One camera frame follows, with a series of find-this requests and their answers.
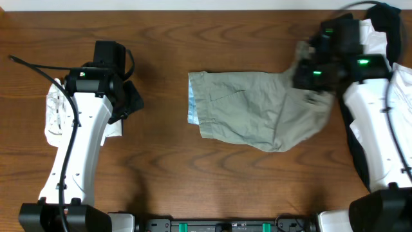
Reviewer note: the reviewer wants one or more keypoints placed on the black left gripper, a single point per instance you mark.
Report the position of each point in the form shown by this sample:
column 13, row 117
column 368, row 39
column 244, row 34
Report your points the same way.
column 136, row 101

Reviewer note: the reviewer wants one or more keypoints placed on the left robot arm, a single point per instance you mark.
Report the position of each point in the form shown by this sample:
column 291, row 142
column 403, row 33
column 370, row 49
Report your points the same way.
column 99, row 94

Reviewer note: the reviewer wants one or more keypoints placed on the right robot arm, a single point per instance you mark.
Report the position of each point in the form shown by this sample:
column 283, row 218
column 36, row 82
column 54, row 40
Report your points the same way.
column 340, row 63

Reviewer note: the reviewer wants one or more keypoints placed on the white shirt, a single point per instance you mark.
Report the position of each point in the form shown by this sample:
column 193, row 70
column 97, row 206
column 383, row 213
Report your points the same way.
column 402, row 96

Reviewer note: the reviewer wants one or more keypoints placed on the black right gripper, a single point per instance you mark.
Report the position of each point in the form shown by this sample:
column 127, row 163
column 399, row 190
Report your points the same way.
column 299, row 78

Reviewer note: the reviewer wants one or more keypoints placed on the folded white cloth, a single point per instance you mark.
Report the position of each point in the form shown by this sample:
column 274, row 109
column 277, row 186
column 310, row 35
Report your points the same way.
column 56, row 105

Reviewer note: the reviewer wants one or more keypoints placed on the khaki shorts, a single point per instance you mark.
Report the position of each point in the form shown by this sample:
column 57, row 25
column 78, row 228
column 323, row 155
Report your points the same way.
column 259, row 109

